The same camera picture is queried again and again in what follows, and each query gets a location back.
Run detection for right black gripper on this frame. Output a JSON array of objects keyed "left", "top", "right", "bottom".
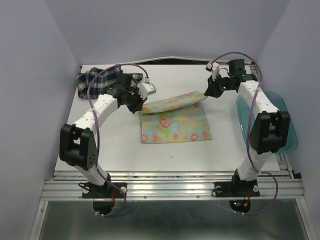
[{"left": 204, "top": 71, "right": 235, "bottom": 98}]

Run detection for navy plaid skirt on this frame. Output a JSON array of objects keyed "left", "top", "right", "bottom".
[{"left": 76, "top": 66, "right": 144, "bottom": 100}]

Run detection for pastel tie-dye skirt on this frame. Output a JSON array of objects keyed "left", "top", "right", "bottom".
[{"left": 138, "top": 91, "right": 213, "bottom": 144}]

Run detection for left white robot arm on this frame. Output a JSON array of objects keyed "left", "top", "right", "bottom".
[{"left": 59, "top": 73, "right": 156, "bottom": 199}]

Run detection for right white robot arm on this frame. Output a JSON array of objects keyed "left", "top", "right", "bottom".
[{"left": 204, "top": 59, "right": 291, "bottom": 198}]

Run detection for teal plastic bin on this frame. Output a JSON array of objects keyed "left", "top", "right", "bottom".
[{"left": 236, "top": 90, "right": 299, "bottom": 155}]

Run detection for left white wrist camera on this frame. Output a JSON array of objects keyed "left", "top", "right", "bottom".
[{"left": 137, "top": 82, "right": 157, "bottom": 99}]

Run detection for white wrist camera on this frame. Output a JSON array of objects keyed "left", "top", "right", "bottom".
[
  {"left": 137, "top": 82, "right": 157, "bottom": 99},
  {"left": 205, "top": 62, "right": 220, "bottom": 77}
]

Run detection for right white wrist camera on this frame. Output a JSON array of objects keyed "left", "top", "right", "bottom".
[{"left": 205, "top": 62, "right": 220, "bottom": 77}]

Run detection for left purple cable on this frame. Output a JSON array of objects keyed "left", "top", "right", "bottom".
[{"left": 86, "top": 63, "right": 152, "bottom": 218}]

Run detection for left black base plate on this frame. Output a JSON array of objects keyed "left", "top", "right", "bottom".
[{"left": 78, "top": 182, "right": 125, "bottom": 199}]

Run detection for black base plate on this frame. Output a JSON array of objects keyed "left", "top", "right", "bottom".
[
  {"left": 211, "top": 180, "right": 260, "bottom": 199},
  {"left": 78, "top": 182, "right": 125, "bottom": 199}
]

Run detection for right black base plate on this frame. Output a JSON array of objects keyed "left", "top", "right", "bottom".
[{"left": 211, "top": 180, "right": 260, "bottom": 199}]

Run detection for aluminium frame rails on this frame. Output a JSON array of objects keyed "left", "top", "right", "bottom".
[{"left": 29, "top": 59, "right": 316, "bottom": 240}]

